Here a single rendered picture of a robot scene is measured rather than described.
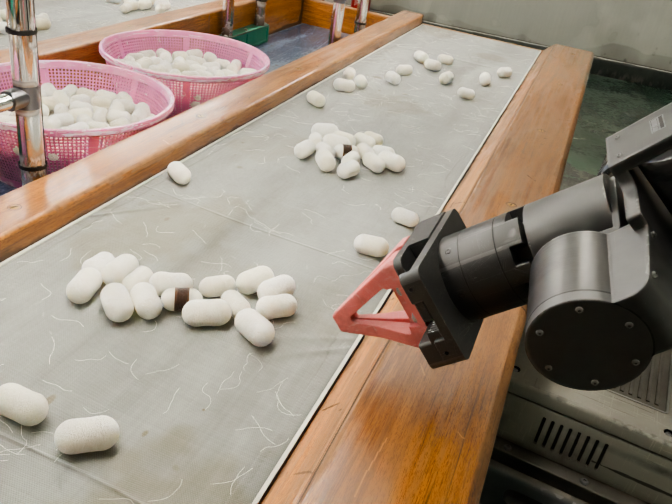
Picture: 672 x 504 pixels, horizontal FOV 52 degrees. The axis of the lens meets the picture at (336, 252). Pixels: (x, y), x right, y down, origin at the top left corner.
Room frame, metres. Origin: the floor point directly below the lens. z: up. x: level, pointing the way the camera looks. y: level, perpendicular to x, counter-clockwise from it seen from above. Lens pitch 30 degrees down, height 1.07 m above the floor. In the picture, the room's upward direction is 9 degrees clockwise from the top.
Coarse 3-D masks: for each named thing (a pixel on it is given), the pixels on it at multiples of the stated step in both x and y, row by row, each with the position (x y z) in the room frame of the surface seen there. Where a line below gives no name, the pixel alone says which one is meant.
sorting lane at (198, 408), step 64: (384, 64) 1.33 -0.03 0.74; (512, 64) 1.51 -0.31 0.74; (256, 128) 0.88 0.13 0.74; (384, 128) 0.96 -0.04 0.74; (448, 128) 1.01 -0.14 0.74; (128, 192) 0.63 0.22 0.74; (192, 192) 0.66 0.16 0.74; (256, 192) 0.68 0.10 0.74; (320, 192) 0.71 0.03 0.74; (384, 192) 0.74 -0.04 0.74; (448, 192) 0.77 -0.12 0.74; (64, 256) 0.49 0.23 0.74; (192, 256) 0.53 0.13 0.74; (256, 256) 0.55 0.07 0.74; (320, 256) 0.57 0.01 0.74; (384, 256) 0.59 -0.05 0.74; (0, 320) 0.40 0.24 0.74; (64, 320) 0.41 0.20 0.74; (128, 320) 0.42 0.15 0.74; (320, 320) 0.46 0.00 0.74; (0, 384) 0.33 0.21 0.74; (64, 384) 0.34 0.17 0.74; (128, 384) 0.35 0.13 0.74; (192, 384) 0.36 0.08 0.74; (256, 384) 0.37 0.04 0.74; (320, 384) 0.38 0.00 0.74; (0, 448) 0.28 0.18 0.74; (128, 448) 0.30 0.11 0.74; (192, 448) 0.30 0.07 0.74; (256, 448) 0.31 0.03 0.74
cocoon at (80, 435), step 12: (72, 420) 0.29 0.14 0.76; (84, 420) 0.29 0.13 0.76; (96, 420) 0.29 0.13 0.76; (108, 420) 0.30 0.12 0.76; (60, 432) 0.28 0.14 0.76; (72, 432) 0.28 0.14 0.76; (84, 432) 0.29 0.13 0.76; (96, 432) 0.29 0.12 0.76; (108, 432) 0.29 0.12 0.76; (60, 444) 0.28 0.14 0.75; (72, 444) 0.28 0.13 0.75; (84, 444) 0.28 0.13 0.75; (96, 444) 0.28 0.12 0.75; (108, 444) 0.29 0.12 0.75
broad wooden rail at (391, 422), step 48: (576, 48) 1.67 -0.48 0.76; (528, 96) 1.18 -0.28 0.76; (576, 96) 1.23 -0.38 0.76; (528, 144) 0.92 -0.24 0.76; (480, 192) 0.73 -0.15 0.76; (528, 192) 0.75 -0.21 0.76; (480, 336) 0.44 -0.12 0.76; (336, 384) 0.38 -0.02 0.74; (384, 384) 0.37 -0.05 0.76; (432, 384) 0.37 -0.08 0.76; (480, 384) 0.38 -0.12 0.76; (336, 432) 0.32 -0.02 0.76; (384, 432) 0.32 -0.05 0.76; (432, 432) 0.33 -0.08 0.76; (480, 432) 0.33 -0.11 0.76; (288, 480) 0.28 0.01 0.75; (336, 480) 0.28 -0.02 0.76; (384, 480) 0.28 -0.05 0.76; (432, 480) 0.29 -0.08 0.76; (480, 480) 0.30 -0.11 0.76
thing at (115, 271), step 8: (120, 256) 0.48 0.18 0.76; (128, 256) 0.48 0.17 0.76; (112, 264) 0.46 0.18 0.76; (120, 264) 0.47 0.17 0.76; (128, 264) 0.47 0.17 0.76; (136, 264) 0.48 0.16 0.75; (104, 272) 0.46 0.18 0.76; (112, 272) 0.46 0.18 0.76; (120, 272) 0.46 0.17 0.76; (128, 272) 0.47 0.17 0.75; (104, 280) 0.46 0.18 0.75; (112, 280) 0.45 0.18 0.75; (120, 280) 0.46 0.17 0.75
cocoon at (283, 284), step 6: (276, 276) 0.49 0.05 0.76; (282, 276) 0.49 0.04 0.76; (288, 276) 0.49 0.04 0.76; (264, 282) 0.48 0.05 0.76; (270, 282) 0.48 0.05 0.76; (276, 282) 0.48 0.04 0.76; (282, 282) 0.48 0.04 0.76; (288, 282) 0.48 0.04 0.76; (294, 282) 0.49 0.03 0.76; (258, 288) 0.47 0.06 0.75; (264, 288) 0.47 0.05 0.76; (270, 288) 0.47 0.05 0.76; (276, 288) 0.47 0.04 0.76; (282, 288) 0.48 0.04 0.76; (288, 288) 0.48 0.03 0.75; (294, 288) 0.49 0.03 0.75; (258, 294) 0.47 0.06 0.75; (264, 294) 0.47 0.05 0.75; (270, 294) 0.47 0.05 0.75; (276, 294) 0.47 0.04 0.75
